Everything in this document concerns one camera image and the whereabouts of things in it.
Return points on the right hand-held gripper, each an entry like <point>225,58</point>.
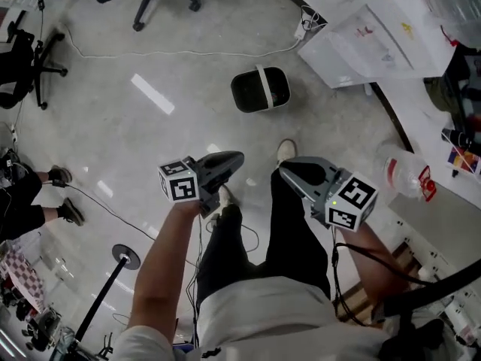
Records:
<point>351,209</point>

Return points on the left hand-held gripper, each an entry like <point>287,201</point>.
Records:
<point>180,186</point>

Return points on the person's left forearm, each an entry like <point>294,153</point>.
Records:
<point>158,269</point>

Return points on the person's right forearm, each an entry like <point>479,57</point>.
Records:
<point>376,261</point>

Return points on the person's right pale shoe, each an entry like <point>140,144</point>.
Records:
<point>287,150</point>

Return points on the person's pale shoe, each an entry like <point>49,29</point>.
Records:
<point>227,198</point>
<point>287,150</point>

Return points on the person's left pale shoe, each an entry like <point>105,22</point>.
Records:
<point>227,198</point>

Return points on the person's black trousers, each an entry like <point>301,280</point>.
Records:
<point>293,239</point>

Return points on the clear water jug red cap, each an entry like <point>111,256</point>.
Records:
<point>406,171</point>
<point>458,10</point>

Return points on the white curved counter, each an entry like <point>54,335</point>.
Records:
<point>413,111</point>

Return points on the brown wooden bench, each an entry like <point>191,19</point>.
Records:
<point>406,252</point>

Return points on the black pole stand round base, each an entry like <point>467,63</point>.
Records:
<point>126,256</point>

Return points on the person's white shirt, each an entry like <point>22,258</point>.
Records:
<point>263,314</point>

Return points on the white power strip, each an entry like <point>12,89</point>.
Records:
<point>306,25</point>

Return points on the white water dispenser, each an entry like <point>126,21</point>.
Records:
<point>376,36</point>

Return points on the black bottle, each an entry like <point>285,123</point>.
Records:
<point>456,137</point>

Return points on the colourful striped packet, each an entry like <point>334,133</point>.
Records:
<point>466,160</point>

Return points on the red white checkered cloth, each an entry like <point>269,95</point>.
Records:
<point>22,276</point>

